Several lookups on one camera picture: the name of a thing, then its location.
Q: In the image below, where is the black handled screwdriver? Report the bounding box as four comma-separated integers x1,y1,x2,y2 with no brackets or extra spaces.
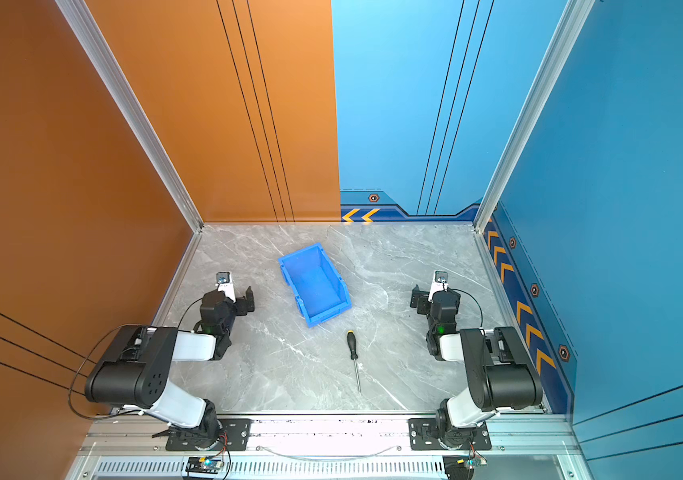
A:
347,330,361,394

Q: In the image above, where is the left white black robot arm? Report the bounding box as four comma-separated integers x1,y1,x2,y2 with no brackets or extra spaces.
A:
85,284,256,451

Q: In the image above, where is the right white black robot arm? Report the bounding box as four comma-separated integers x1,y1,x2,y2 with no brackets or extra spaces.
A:
409,283,543,450

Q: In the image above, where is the blue plastic bin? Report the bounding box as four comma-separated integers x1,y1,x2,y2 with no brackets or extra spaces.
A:
279,243,351,328

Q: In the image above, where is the left green circuit board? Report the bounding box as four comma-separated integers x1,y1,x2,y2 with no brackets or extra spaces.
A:
184,456,227,479

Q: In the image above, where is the green circuit board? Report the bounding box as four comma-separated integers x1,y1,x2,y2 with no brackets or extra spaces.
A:
184,456,227,479
457,451,487,470

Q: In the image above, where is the right green circuit board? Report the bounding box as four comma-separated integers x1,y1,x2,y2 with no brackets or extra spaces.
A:
457,451,487,470

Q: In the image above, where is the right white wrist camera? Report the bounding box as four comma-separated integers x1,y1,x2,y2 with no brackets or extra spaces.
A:
429,270,449,302

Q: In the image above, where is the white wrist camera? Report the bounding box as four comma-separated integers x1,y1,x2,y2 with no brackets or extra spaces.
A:
429,270,449,302
216,271,236,301

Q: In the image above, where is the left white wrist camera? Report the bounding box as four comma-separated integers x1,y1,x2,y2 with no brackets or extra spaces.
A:
216,271,236,301

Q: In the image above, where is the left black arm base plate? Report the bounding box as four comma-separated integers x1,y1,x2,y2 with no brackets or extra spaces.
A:
166,418,252,452

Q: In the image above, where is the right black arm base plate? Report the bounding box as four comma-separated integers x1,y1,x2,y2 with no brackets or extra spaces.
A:
407,418,493,451

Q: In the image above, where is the aluminium front rail frame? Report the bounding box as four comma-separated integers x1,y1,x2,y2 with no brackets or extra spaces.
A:
67,412,591,479

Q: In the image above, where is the right aluminium corner post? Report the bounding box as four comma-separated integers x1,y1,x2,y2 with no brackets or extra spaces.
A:
473,0,595,234

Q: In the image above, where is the aluminium corner post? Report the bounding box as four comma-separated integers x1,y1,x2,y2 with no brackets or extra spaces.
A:
56,0,205,234
473,0,595,234

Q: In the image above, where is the left aluminium corner post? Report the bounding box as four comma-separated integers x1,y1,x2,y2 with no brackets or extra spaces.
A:
56,0,205,234

